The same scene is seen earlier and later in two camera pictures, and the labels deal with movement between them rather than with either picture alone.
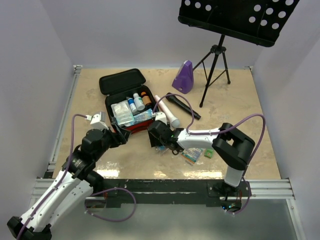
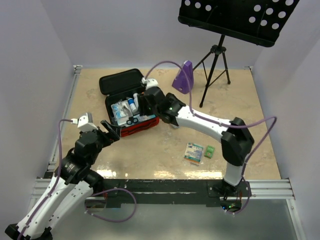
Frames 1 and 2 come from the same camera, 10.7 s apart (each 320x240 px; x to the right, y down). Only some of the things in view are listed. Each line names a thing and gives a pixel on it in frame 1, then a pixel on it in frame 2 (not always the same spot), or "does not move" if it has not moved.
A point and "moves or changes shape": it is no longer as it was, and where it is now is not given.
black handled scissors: x=175 y=152 → x=132 y=119
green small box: x=209 y=153 does not move
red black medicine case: x=129 y=101 does not move
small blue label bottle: x=132 y=105 does not move
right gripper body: x=155 y=142 → x=145 y=108
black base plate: x=135 y=193 does not move
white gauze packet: x=122 y=112 moves or changes shape
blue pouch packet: x=145 y=116 does not move
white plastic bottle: x=139 y=104 does not move
